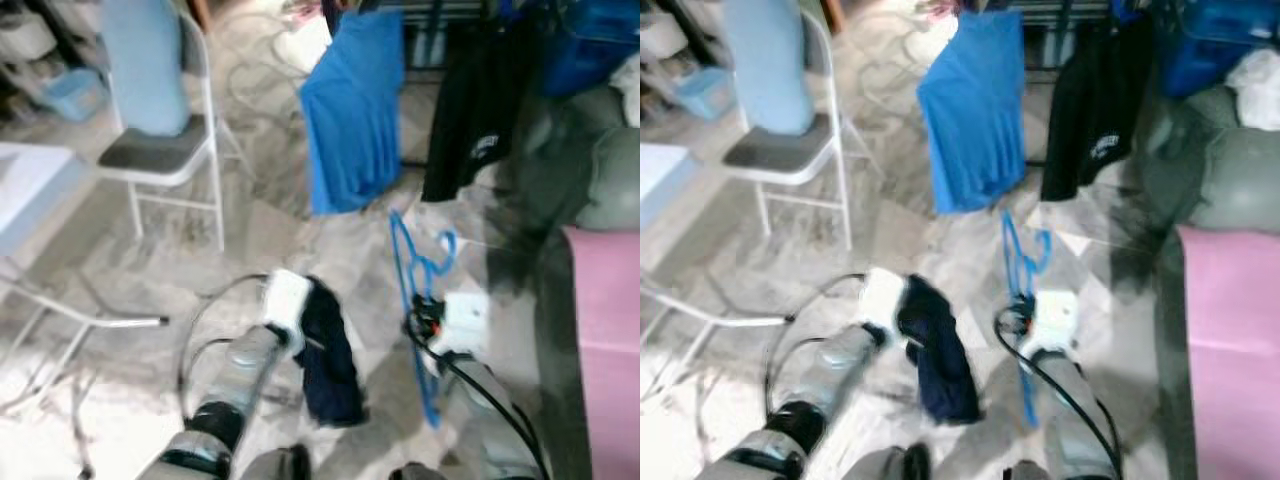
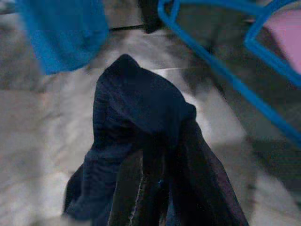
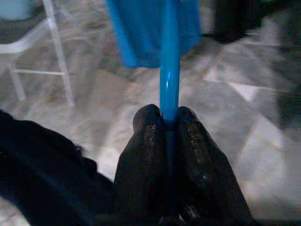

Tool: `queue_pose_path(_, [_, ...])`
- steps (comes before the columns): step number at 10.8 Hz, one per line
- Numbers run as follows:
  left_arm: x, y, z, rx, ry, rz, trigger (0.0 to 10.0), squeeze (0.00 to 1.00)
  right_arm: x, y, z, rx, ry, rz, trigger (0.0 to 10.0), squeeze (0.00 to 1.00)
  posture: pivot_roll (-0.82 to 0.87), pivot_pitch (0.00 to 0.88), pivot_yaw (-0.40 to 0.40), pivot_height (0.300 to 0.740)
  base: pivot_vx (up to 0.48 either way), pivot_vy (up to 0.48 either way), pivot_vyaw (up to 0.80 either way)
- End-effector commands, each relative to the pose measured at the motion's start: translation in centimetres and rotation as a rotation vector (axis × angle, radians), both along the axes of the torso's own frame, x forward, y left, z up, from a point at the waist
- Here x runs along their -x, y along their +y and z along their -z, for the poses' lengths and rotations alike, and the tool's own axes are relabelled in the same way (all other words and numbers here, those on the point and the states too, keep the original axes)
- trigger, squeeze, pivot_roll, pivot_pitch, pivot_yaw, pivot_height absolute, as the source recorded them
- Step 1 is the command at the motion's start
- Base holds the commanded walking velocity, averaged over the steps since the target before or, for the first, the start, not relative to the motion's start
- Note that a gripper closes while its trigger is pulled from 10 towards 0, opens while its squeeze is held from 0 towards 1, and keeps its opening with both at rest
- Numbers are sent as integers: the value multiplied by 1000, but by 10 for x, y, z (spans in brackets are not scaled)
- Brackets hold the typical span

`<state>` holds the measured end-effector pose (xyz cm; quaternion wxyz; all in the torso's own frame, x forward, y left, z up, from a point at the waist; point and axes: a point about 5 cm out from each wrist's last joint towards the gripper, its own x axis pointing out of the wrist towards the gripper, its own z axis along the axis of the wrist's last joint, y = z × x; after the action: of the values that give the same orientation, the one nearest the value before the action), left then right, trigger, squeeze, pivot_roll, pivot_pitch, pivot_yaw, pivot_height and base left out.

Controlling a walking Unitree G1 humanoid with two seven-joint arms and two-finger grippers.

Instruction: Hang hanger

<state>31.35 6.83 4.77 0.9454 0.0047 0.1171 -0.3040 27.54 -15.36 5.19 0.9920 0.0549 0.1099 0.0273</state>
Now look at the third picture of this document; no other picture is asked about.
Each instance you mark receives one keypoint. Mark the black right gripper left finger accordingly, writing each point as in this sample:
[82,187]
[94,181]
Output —
[143,164]

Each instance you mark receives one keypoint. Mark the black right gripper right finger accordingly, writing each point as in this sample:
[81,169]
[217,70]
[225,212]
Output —
[202,176]

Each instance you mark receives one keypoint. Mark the blue plastic clothes hanger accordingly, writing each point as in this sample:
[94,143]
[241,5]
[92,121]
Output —
[169,89]

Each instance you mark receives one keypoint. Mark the navy blue garment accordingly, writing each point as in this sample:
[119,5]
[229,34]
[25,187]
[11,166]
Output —
[47,176]

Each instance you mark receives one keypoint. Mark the blue shirt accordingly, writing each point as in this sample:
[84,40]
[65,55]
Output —
[136,35]

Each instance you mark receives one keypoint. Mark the white folding chair grey seat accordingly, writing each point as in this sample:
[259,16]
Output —
[57,47]

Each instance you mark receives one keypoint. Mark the light blue pillow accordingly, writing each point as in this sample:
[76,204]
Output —
[14,8]

